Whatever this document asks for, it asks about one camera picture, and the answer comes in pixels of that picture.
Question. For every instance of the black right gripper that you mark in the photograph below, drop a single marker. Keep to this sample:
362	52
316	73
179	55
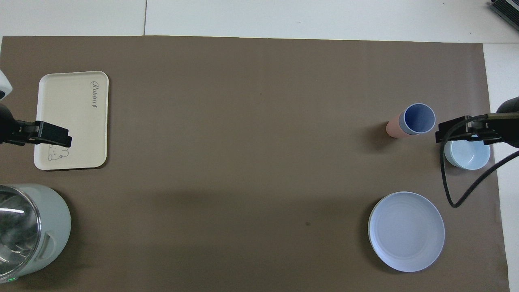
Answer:
488	129

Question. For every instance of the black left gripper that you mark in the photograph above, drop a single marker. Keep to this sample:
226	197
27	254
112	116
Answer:
12	129

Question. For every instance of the blue plastic cup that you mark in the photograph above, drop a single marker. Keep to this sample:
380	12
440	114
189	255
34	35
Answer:
419	117

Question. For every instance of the pink plastic cup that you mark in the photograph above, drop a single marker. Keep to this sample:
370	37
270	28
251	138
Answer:
392	129

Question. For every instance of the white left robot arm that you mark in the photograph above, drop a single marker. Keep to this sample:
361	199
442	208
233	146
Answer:
4	83

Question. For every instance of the cream tray with rabbit print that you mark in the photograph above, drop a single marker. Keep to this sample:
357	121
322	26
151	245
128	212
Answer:
69	105

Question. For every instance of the light blue bowl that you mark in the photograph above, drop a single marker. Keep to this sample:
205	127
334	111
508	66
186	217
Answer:
466	156

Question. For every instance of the pale green electric pot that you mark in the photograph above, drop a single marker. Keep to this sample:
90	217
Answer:
52	227

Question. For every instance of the pale blue round plate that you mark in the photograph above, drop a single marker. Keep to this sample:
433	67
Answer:
405	231

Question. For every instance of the grey ribbed device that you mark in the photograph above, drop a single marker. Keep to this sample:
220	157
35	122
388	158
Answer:
507	10

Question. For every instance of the brown paper table mat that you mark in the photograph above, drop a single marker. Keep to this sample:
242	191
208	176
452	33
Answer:
259	162

